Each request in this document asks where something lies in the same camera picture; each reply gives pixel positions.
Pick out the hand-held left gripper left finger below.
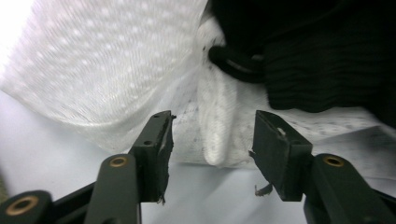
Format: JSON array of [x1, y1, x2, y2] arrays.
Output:
[[83, 109, 177, 224]]

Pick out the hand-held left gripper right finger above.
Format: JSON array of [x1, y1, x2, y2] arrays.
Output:
[[247, 109, 396, 224]]

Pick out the white mesh laundry bag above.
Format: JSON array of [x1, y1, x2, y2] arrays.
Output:
[[0, 0, 396, 200]]

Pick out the black cloth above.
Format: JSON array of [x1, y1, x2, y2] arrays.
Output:
[[207, 0, 396, 129]]

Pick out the white board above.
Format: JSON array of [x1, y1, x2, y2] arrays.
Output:
[[0, 90, 396, 224]]

